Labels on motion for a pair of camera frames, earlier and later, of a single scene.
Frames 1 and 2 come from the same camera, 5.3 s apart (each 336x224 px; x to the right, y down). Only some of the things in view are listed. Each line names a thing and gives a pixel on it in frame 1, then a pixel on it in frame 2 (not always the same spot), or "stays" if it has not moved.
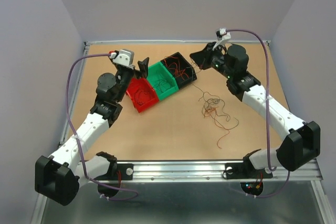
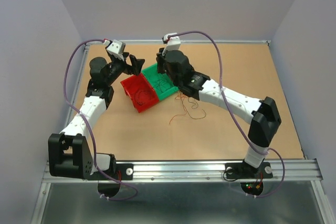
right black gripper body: x=217 y=61 → x=162 y=63
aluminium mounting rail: x=201 y=171 stays
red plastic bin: x=142 y=93 stays
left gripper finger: x=143 y=66 → x=137 y=64
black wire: x=214 y=105 → x=186 y=109
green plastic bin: x=162 y=80 stays
